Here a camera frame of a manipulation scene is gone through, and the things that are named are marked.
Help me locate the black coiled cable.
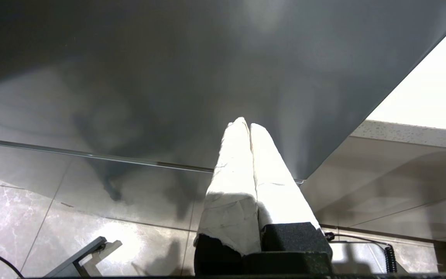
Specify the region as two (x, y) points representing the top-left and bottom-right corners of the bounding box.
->
(324, 231), (398, 274)

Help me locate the beige base cabinet front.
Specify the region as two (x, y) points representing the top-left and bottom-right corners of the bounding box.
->
(300, 136), (446, 243)

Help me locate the left gripper tissue-wrapped right finger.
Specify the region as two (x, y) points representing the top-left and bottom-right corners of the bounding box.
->
(249, 123), (333, 259)

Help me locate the left gripper tissue-wrapped left finger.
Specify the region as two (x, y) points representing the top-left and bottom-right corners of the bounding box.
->
(193, 117), (263, 276)

